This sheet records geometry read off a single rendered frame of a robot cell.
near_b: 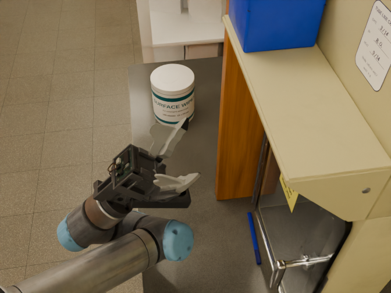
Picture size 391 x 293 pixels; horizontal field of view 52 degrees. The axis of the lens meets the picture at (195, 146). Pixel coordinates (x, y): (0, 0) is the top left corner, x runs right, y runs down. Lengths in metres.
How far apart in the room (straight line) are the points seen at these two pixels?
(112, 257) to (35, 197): 1.71
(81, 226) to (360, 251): 0.49
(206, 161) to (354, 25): 0.74
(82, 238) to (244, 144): 0.40
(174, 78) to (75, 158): 1.42
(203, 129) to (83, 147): 1.41
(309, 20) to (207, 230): 0.63
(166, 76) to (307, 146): 0.81
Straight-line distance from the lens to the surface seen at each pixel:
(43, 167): 2.52
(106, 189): 0.73
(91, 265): 0.69
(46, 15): 3.93
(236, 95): 0.80
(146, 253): 0.74
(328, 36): 0.56
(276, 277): 0.72
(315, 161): 0.42
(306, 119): 0.46
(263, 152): 0.85
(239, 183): 1.03
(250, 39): 0.54
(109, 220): 0.77
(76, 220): 0.81
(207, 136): 1.22
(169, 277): 0.97
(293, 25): 0.55
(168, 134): 0.73
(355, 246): 0.58
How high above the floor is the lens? 1.82
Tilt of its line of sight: 48 degrees down
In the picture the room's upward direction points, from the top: straight up
